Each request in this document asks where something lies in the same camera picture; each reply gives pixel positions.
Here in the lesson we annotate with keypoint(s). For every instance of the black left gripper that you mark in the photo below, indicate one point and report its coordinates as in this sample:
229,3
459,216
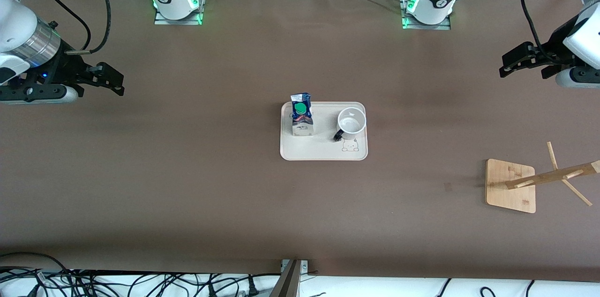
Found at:
556,48

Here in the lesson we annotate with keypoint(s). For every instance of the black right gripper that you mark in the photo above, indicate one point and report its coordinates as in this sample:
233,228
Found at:
64,68

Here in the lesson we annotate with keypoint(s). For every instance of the blue white milk carton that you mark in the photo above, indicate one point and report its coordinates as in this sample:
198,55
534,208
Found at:
302,124

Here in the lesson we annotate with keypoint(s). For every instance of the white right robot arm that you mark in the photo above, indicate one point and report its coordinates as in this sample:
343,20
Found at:
14,16

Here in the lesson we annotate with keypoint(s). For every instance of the wooden mug rack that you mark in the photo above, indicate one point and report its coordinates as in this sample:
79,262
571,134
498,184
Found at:
508,194

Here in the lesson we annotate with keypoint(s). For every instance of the cream rabbit print tray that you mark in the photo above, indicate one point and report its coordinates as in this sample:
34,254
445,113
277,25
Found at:
323,148

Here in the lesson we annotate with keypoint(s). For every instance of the black power plug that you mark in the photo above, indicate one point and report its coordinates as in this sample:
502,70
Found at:
253,287

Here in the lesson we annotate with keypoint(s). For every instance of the aluminium profile bar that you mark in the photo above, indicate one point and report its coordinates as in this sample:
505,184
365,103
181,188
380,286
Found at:
288,283

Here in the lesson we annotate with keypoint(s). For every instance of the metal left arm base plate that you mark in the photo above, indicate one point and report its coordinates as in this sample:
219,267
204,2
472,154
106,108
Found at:
445,26

